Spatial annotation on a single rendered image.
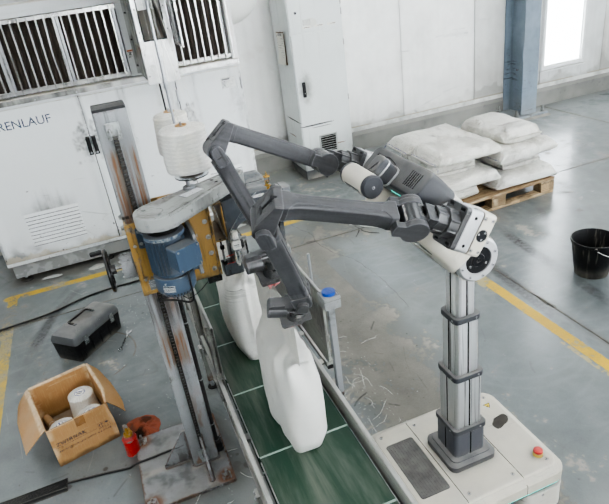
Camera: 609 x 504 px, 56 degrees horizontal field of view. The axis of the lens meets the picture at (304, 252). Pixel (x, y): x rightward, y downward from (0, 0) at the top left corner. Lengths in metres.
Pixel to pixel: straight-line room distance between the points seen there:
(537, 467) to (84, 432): 2.16
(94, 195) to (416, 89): 4.03
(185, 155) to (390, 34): 5.23
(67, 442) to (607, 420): 2.66
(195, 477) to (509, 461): 1.43
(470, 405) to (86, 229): 3.68
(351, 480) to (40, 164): 3.59
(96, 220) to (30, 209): 0.51
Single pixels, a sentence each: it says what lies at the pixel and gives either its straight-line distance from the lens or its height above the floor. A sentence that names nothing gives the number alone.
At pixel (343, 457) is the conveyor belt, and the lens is 2.43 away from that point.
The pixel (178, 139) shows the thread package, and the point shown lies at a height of 1.66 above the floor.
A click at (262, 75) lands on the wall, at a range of 6.48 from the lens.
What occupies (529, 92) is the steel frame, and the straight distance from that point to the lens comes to 7.84.
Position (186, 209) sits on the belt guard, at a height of 1.40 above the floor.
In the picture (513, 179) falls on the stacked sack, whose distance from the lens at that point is 5.29.
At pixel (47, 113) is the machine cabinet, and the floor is 1.32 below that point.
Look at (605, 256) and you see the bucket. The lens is 4.22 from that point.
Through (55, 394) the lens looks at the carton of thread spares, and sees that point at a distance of 3.63.
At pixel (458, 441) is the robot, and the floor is 0.39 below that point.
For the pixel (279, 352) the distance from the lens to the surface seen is 2.21.
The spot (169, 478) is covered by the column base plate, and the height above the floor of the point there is 0.02.
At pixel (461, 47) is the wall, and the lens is 7.57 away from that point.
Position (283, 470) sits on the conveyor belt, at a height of 0.38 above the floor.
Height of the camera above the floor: 2.16
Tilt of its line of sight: 27 degrees down
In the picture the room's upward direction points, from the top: 8 degrees counter-clockwise
